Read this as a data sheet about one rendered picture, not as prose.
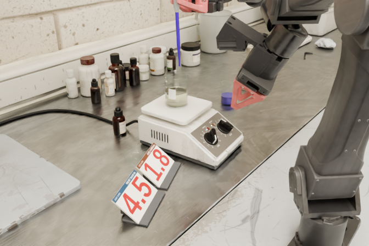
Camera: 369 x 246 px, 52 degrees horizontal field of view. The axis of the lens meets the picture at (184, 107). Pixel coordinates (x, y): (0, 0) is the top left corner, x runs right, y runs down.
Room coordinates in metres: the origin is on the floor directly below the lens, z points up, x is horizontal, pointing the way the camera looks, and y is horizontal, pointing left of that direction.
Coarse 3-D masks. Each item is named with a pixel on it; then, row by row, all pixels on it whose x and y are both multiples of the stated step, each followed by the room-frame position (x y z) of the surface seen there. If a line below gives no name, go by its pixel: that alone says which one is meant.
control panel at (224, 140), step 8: (208, 120) 0.73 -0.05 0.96; (216, 120) 0.74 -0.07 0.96; (200, 128) 0.69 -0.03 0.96; (216, 128) 0.71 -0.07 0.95; (232, 128) 0.73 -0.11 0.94; (200, 136) 0.67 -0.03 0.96; (224, 136) 0.70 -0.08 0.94; (232, 136) 0.71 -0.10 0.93; (208, 144) 0.66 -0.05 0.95; (216, 144) 0.67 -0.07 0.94; (224, 144) 0.68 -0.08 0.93; (216, 152) 0.65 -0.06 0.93
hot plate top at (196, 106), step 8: (152, 104) 0.76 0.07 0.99; (160, 104) 0.76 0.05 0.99; (192, 104) 0.76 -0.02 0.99; (200, 104) 0.76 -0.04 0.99; (208, 104) 0.76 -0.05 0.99; (144, 112) 0.73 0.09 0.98; (152, 112) 0.72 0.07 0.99; (160, 112) 0.72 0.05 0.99; (168, 112) 0.72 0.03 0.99; (176, 112) 0.72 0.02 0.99; (184, 112) 0.72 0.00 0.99; (192, 112) 0.72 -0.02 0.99; (200, 112) 0.72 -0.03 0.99; (168, 120) 0.69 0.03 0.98; (176, 120) 0.68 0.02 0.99; (184, 120) 0.68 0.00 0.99; (192, 120) 0.70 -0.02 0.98
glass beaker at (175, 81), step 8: (168, 72) 0.78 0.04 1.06; (176, 72) 0.78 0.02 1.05; (184, 72) 0.78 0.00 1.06; (168, 80) 0.74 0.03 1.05; (176, 80) 0.73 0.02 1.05; (184, 80) 0.74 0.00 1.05; (168, 88) 0.74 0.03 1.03; (176, 88) 0.73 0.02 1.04; (184, 88) 0.74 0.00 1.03; (168, 96) 0.74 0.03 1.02; (176, 96) 0.73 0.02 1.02; (184, 96) 0.74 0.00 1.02; (168, 104) 0.74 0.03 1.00; (176, 104) 0.73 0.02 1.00; (184, 104) 0.74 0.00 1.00
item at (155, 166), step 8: (152, 152) 0.64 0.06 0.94; (160, 152) 0.66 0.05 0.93; (152, 160) 0.62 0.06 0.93; (160, 160) 0.64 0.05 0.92; (168, 160) 0.65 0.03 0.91; (144, 168) 0.59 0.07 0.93; (152, 168) 0.60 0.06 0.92; (160, 168) 0.62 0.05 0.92; (152, 176) 0.59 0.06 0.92; (160, 176) 0.60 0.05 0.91
